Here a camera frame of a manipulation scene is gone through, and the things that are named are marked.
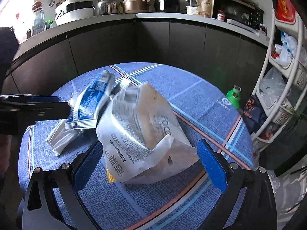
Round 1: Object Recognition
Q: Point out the black air fryer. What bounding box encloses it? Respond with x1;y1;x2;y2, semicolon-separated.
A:
154;0;181;13

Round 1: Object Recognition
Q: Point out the glass jar red lid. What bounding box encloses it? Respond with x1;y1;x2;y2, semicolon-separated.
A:
31;1;46;36

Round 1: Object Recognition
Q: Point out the white printed plastic bag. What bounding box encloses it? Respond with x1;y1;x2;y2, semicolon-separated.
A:
96;83;199;184

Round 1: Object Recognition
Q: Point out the yellow snack wrapper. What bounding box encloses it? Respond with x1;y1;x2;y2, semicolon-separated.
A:
106;169;116;183

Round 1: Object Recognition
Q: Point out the white black multicooker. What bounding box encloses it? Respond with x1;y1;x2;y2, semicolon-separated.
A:
54;0;95;25

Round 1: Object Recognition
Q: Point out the red gift bag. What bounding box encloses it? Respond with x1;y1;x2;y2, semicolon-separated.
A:
275;0;296;24

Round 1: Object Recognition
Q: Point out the bronze rice cooker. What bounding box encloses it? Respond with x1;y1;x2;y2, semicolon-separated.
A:
122;0;150;14

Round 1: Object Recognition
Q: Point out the small red lid jar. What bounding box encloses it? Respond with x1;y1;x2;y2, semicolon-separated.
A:
217;10;225;21

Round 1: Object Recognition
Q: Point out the green thermos bottle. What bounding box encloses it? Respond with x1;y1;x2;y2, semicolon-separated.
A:
226;85;241;110

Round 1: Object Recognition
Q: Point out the brown paper food pouch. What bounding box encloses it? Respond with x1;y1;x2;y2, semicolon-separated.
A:
196;0;214;18

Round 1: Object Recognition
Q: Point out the black toaster oven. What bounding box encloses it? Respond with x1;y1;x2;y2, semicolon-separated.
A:
212;0;264;30

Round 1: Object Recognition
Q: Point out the white plastic wrapper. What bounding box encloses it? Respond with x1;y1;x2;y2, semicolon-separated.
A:
45;119;82;156

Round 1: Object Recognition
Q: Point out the blue plaid tablecloth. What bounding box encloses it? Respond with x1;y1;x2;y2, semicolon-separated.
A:
18;62;255;230

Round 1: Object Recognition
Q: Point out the white tiered storage rack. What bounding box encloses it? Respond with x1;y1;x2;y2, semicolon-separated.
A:
251;9;306;152

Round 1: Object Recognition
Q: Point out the navy blue shopping bag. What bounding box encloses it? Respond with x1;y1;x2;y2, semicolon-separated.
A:
242;96;267;134

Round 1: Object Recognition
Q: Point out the blue white snack bag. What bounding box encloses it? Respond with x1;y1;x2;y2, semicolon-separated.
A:
65;70;115;130

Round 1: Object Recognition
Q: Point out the steel kettle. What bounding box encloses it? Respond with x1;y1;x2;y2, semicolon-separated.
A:
97;0;119;15

